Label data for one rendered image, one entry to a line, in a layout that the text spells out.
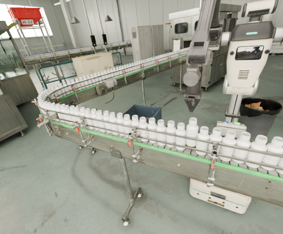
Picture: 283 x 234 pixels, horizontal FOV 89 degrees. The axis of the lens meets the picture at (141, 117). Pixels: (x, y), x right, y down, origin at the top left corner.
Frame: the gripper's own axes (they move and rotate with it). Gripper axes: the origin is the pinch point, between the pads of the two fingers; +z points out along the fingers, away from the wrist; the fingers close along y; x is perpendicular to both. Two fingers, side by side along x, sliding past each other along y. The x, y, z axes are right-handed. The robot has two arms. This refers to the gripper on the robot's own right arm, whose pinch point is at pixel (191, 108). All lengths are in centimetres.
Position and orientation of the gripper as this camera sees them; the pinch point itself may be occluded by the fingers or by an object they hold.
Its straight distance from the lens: 74.5
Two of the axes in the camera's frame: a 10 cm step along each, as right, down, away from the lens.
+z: 0.9, 8.7, 4.9
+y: -4.4, 4.7, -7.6
